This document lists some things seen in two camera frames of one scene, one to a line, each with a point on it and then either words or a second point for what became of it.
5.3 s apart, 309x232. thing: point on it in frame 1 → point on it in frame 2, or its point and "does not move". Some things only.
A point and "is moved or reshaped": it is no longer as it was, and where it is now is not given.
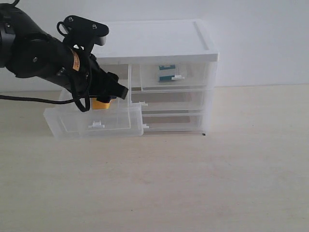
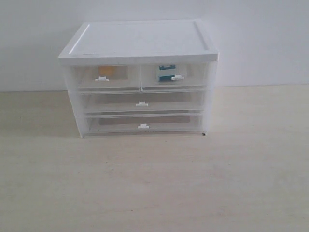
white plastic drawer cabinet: x=168 y=66 does not move
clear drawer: x=173 y=77 does not move
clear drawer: x=171 y=101 does not move
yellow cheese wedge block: x=98 y=105 is moved or reshaped
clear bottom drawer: x=174 y=123 does not move
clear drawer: x=68 y=121 is moved or reshaped
